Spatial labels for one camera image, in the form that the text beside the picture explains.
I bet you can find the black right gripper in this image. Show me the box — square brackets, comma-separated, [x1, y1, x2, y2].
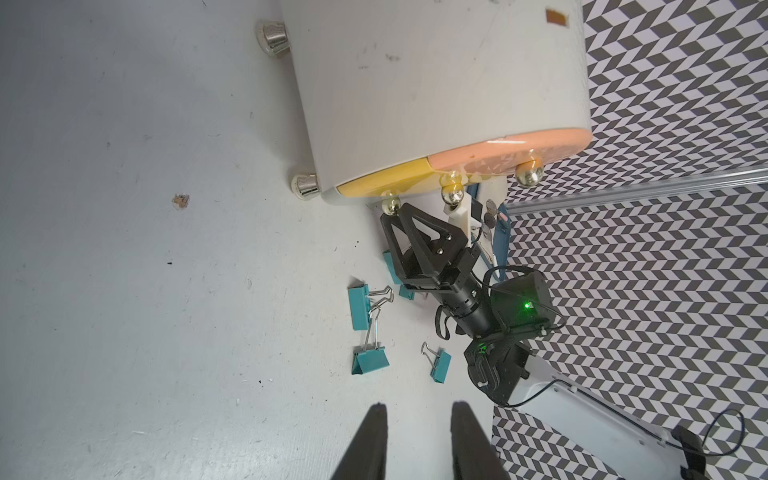
[379, 203, 497, 336]

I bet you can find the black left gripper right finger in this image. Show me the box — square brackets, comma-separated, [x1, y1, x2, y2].
[450, 401, 509, 480]

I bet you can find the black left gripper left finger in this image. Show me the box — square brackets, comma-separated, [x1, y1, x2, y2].
[331, 403, 388, 480]

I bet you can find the green binder clip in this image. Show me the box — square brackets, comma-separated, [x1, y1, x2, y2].
[351, 312, 390, 375]
[398, 285, 416, 301]
[347, 284, 394, 331]
[420, 342, 452, 384]
[382, 250, 402, 285]

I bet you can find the yellow drawer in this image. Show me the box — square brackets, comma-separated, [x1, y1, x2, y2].
[337, 158, 470, 199]

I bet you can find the orange pink top drawer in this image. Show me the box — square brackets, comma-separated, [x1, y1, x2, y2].
[428, 128, 593, 181]

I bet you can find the cream round drawer cabinet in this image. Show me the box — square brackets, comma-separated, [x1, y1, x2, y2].
[255, 0, 592, 204]

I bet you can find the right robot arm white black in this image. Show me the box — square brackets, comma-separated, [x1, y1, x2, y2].
[380, 203, 707, 479]

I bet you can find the teal blue tray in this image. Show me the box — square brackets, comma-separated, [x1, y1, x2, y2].
[467, 177, 511, 279]

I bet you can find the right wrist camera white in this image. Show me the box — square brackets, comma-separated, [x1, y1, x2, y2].
[444, 177, 510, 242]

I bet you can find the aluminium corner post right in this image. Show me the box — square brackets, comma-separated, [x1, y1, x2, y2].
[507, 165, 767, 216]

